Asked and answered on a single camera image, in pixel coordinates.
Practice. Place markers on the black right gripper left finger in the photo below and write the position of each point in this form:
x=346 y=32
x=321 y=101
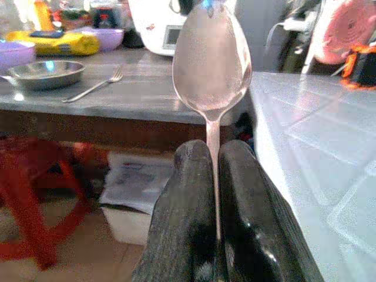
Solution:
x=182 y=205

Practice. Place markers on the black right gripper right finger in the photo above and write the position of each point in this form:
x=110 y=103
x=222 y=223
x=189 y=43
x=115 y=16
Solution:
x=249 y=211

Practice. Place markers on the silver metal spoon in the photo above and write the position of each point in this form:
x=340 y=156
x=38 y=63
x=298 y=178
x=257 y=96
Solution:
x=212 y=67

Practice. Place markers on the white storage box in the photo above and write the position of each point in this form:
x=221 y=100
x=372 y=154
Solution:
x=133 y=202

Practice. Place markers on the grey wooden table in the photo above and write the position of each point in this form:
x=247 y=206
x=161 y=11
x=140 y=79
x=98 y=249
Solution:
x=117 y=97

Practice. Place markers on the silver metal fork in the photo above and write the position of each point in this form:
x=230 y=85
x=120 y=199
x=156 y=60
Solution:
x=97 y=85

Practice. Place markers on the red plastic stool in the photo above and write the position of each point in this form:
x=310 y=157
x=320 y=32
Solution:
x=32 y=188

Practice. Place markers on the white kitchen appliance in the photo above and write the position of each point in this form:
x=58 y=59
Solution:
x=157 y=26

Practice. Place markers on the black orange device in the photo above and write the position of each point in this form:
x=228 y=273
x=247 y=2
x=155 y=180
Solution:
x=359 y=67

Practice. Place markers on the purple plastic bowl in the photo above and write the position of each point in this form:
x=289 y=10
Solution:
x=107 y=38

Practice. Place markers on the round metal plate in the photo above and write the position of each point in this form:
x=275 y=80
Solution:
x=47 y=74

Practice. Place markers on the yellow plastic bag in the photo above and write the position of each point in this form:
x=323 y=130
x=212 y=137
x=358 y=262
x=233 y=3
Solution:
x=63 y=44

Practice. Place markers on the pink round fan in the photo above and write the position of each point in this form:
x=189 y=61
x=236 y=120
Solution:
x=343 y=32

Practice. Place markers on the purple plastic container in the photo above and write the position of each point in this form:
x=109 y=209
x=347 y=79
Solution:
x=16 y=54

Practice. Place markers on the orange bottle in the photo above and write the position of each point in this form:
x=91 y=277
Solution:
x=43 y=14

